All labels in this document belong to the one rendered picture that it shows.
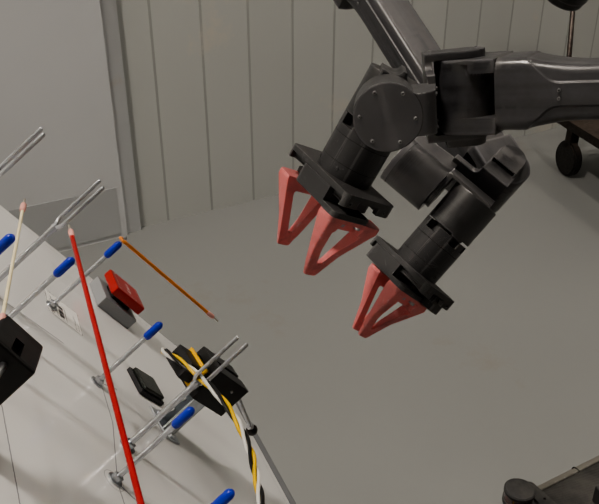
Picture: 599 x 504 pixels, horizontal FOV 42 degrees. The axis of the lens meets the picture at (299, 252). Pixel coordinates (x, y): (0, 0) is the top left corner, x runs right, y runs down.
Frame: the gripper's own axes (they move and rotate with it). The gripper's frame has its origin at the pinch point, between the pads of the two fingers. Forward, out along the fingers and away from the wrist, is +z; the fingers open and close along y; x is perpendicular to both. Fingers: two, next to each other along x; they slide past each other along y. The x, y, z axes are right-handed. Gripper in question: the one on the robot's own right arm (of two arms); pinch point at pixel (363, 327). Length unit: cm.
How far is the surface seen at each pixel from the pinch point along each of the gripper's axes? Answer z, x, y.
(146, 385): 18.8, -16.3, -4.7
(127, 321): 19.7, -11.2, -19.9
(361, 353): 37, 150, -103
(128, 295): 16.8, -13.0, -20.8
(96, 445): 17.4, -30.2, 9.5
